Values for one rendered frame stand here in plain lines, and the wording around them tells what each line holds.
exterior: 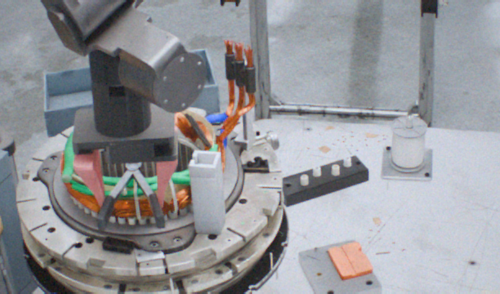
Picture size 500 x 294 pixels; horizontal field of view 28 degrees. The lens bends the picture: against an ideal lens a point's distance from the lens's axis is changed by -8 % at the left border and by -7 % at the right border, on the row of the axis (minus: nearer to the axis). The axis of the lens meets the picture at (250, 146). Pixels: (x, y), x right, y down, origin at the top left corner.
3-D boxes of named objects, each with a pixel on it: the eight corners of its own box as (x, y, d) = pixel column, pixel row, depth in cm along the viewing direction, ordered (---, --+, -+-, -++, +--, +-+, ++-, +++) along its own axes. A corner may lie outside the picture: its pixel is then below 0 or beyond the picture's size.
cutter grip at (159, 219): (166, 228, 107) (164, 216, 106) (158, 229, 106) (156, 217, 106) (157, 204, 110) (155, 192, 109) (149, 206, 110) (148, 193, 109)
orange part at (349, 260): (373, 273, 154) (374, 268, 153) (342, 282, 153) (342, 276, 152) (358, 246, 160) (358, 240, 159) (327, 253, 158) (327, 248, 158)
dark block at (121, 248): (106, 242, 115) (104, 233, 115) (135, 247, 115) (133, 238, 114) (102, 250, 114) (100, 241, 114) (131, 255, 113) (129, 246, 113)
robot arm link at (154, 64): (106, -53, 96) (41, 6, 93) (184, -25, 89) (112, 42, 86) (149, 32, 105) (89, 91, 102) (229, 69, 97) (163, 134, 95)
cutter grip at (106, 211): (104, 231, 106) (103, 219, 105) (97, 230, 106) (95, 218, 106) (115, 207, 110) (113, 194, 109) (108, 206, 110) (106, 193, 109)
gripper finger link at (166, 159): (182, 223, 107) (176, 143, 102) (113, 225, 107) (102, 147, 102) (181, 184, 113) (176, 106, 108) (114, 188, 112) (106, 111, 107)
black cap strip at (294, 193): (368, 180, 175) (368, 169, 174) (286, 207, 171) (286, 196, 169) (354, 165, 179) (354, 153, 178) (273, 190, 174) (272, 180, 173)
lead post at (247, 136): (256, 139, 131) (252, 55, 124) (248, 151, 129) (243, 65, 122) (243, 136, 131) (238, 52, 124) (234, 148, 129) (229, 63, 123)
